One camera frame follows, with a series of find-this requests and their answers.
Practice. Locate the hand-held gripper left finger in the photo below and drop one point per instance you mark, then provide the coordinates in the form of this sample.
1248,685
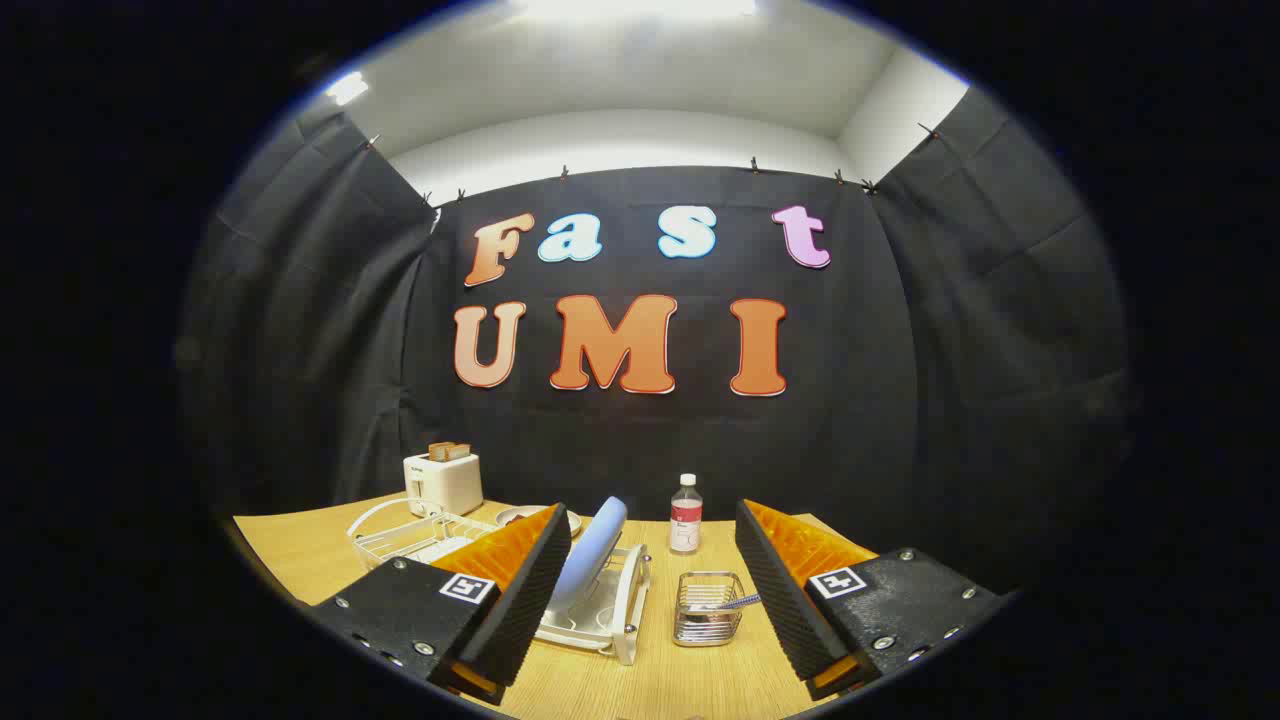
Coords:
525,600

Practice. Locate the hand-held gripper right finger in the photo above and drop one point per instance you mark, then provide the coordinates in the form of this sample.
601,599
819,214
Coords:
785,600

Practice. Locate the blue plate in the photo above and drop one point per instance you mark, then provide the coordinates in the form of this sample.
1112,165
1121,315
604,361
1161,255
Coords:
595,550

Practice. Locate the white oval plate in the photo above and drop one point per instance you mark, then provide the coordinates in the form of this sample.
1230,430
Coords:
515,516

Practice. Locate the clear bottle with red label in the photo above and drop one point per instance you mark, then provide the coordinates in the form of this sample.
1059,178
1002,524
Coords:
686,530

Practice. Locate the white toaster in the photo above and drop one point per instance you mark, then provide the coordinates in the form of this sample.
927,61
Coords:
445,485

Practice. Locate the brown toast slice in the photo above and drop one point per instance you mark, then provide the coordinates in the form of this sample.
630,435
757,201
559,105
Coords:
449,451

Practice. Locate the small ceiling light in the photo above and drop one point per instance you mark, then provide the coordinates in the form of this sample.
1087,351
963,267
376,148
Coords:
346,88

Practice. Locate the long ceiling light panel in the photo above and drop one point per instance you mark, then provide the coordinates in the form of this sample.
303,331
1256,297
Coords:
635,6

